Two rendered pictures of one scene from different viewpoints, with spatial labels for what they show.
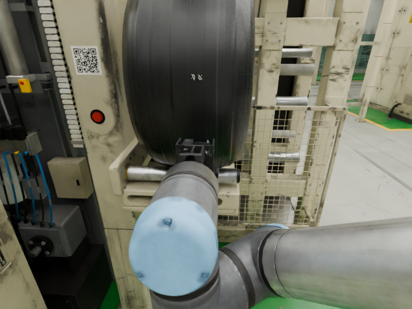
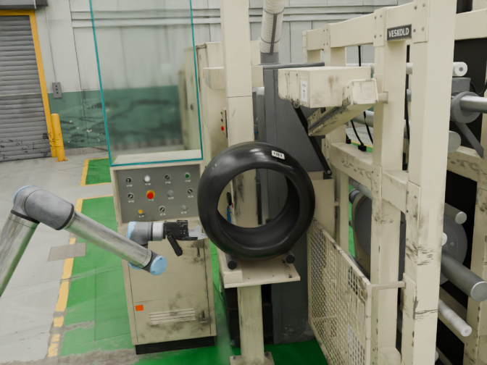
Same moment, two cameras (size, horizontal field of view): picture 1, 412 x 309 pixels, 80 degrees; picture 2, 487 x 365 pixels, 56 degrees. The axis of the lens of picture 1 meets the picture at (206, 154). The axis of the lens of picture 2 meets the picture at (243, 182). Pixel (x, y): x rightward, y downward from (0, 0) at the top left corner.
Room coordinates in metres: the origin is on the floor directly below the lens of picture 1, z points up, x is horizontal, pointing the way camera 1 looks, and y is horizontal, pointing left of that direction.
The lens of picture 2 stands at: (0.38, -2.09, 1.82)
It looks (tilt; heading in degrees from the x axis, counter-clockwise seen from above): 15 degrees down; 80
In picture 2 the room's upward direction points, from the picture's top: 3 degrees counter-clockwise
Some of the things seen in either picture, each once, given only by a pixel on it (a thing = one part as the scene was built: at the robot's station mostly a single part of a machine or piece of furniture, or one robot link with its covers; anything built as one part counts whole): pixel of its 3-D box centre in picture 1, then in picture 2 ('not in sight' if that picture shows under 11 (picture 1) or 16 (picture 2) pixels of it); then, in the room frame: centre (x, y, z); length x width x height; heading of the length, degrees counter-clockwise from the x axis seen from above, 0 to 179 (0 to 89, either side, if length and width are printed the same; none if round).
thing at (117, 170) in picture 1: (137, 153); not in sight; (0.81, 0.25, 0.90); 0.40 x 0.03 x 0.10; 176
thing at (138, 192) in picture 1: (181, 192); (229, 262); (0.66, 0.08, 0.84); 0.36 x 0.09 x 0.06; 86
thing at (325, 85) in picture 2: not in sight; (317, 85); (1.09, -0.07, 1.71); 0.61 x 0.25 x 0.15; 86
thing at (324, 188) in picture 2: not in sight; (316, 201); (1.19, 0.27, 1.05); 0.20 x 0.15 x 0.30; 86
